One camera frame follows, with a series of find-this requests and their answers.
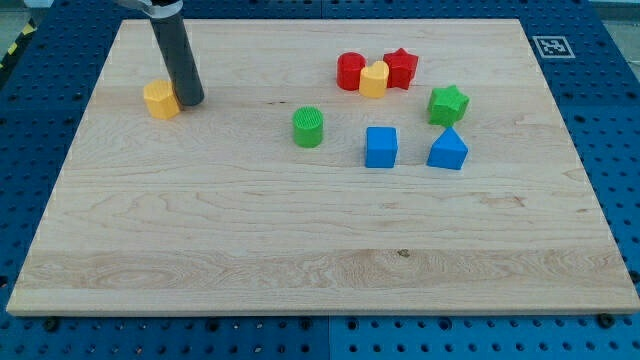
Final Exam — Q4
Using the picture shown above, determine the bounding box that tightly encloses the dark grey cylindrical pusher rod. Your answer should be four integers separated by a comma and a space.
149, 3, 204, 106

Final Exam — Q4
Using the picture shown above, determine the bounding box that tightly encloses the red star block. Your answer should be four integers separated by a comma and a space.
383, 48, 419, 90

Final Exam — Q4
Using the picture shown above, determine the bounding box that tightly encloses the green star block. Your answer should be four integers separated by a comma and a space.
427, 85, 470, 127

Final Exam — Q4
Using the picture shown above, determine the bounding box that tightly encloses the yellow hexagon block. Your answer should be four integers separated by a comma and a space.
143, 79, 181, 120

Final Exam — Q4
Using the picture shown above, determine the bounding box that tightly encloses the green cylinder block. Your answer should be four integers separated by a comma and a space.
292, 106, 324, 148

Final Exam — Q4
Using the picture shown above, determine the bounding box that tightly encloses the red cylinder block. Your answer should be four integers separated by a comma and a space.
336, 52, 366, 91

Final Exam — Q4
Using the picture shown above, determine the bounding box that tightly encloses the yellow heart block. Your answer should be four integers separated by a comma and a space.
358, 61, 389, 98

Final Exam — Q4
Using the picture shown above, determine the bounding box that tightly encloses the light wooden board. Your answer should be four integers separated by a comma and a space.
7, 19, 639, 317

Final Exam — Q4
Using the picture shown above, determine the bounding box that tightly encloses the blue cube block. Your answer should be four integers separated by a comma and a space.
365, 127, 398, 168

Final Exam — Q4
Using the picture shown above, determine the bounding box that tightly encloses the blue triangle block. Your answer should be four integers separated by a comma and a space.
426, 127, 468, 170

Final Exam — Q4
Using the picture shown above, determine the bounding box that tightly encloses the white fiducial marker tag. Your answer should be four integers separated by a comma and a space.
532, 35, 575, 59

